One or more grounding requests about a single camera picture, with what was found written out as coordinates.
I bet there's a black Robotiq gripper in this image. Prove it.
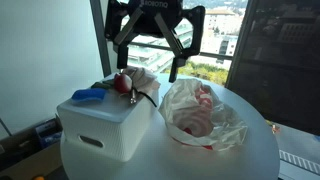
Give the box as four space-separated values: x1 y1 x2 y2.
104 0 205 83

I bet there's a white pink cloth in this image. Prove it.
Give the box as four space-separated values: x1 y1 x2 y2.
123 66 160 93

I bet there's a red white toy ball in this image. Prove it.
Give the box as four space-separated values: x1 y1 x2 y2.
114 73 132 94

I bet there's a black cable with metal plug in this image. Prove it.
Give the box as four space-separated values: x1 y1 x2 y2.
128 87 158 108

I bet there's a dark green object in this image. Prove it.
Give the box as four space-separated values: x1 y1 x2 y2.
92 79 114 90

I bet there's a white red plastic carrier bag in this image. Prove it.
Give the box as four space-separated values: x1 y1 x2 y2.
159 79 248 151

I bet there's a blue sponge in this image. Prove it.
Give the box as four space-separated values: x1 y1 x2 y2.
71 88 106 102

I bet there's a white plastic basket box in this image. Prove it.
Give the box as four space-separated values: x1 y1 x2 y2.
57 89 159 162

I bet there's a cardboard box with items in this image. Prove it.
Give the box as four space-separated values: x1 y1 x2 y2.
0 116 62 180

